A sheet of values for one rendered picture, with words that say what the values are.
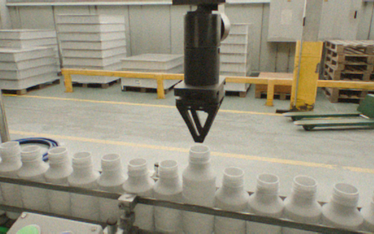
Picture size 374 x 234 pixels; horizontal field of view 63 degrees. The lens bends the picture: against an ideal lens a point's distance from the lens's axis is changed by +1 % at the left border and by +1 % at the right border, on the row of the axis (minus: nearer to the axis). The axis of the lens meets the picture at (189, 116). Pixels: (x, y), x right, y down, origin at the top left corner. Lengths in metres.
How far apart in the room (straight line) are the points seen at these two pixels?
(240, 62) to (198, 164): 5.34
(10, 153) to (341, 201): 0.62
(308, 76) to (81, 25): 4.50
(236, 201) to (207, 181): 0.06
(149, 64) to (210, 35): 5.70
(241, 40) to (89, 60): 3.18
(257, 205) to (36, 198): 0.44
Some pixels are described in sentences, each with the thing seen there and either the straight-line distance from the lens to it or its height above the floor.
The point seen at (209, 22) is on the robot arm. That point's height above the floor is 1.41.
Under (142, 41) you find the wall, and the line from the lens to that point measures 8.16.
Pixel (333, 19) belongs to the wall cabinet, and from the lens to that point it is 7.24.
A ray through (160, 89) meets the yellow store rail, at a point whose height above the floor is 0.18.
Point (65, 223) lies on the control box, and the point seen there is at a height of 1.12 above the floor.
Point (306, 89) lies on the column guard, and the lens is 5.04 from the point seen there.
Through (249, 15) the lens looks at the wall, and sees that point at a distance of 7.49.
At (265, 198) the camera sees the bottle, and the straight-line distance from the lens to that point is 0.53.
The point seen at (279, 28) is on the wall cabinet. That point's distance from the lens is 7.16.
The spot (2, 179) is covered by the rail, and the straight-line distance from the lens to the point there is 0.73.
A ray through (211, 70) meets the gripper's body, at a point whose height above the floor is 1.34.
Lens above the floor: 1.41
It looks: 18 degrees down
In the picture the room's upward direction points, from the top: straight up
